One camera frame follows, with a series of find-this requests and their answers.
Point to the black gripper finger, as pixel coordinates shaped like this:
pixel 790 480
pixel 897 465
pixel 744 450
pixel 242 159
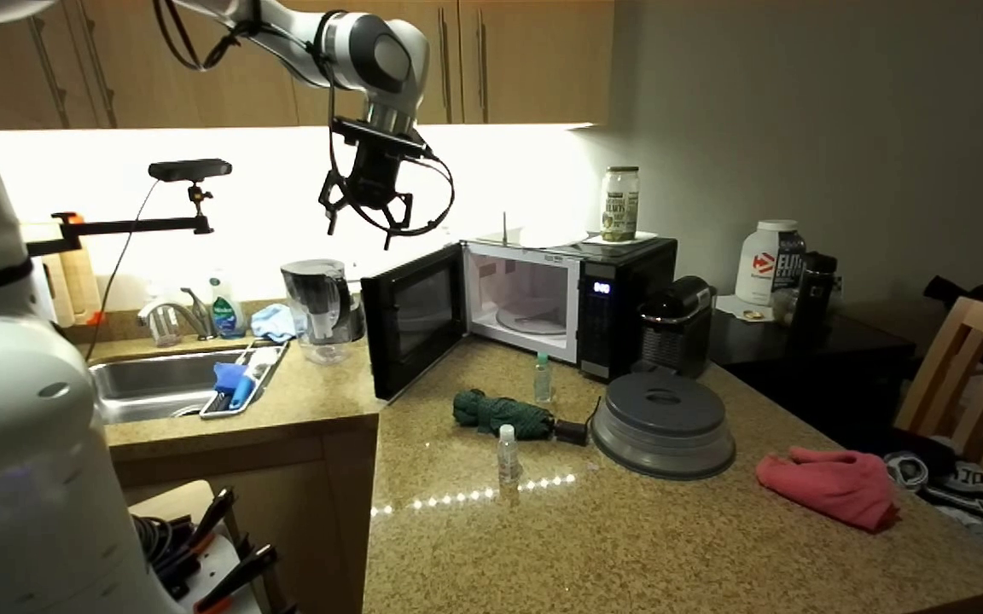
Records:
pixel 332 208
pixel 397 218

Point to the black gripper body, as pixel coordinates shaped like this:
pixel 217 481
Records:
pixel 371 185

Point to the black microwave oven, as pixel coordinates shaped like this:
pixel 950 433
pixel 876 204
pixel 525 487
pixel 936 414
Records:
pixel 564 303

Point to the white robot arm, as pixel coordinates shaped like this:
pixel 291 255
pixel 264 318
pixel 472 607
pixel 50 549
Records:
pixel 66 536

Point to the glass jar on microwave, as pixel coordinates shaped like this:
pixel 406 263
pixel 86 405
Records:
pixel 620 204

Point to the grey collapsible microwave cover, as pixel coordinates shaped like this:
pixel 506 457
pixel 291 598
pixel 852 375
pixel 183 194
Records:
pixel 664 424

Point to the water filter pitcher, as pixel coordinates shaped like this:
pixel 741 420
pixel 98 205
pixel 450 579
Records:
pixel 322 305

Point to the dish soap bottle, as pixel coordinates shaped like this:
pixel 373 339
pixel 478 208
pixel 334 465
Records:
pixel 222 313

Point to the blue sponge tray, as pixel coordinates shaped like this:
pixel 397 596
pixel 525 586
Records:
pixel 240 379

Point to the small green bottle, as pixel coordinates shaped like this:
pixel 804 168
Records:
pixel 544 388

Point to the steel kitchen sink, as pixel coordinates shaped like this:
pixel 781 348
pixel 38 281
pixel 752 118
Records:
pixel 157 388

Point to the small clear bottle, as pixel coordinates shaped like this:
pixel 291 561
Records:
pixel 511 465

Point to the black coffee maker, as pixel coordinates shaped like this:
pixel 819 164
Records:
pixel 675 325

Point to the white plastic jug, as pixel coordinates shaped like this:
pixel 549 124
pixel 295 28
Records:
pixel 764 262

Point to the black dark bottle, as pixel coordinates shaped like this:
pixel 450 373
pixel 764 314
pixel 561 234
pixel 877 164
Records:
pixel 813 289

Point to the pink cloth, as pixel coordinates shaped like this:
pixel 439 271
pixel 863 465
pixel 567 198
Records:
pixel 845 487

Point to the black camera on stand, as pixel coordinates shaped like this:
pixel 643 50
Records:
pixel 192 173

